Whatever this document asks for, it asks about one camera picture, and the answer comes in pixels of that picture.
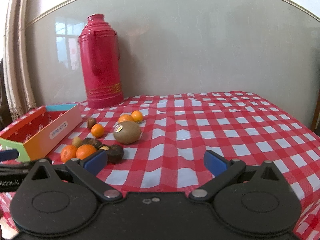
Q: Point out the dark cracked mangosteen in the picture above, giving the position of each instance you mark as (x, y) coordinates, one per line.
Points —
(115, 153)

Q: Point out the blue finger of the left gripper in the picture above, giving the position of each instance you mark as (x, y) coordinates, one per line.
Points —
(10, 154)

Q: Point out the brown kiwi with sticker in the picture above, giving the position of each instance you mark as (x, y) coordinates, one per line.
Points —
(127, 132)

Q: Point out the small orange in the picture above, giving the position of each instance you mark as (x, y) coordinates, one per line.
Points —
(84, 151)
(97, 130)
(125, 117)
(137, 116)
(68, 152)

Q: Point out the red thermos flask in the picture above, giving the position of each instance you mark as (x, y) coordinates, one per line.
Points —
(99, 51)

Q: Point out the colourful cardboard box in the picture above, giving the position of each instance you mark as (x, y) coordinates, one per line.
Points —
(36, 133)

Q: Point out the dark brown mangosteen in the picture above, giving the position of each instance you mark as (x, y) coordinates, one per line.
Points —
(92, 141)

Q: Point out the red white checkered tablecloth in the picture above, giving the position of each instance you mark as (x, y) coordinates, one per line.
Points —
(177, 129)

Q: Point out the small yellowish brown fruit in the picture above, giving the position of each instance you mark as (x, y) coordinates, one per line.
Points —
(77, 142)

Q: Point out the beige curtain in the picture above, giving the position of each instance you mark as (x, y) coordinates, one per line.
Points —
(20, 97)

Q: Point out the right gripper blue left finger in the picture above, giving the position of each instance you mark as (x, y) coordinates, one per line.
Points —
(84, 173)

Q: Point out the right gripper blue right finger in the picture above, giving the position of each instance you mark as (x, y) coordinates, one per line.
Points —
(225, 172)

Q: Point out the small brown round fruit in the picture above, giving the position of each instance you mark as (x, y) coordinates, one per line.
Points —
(91, 122)

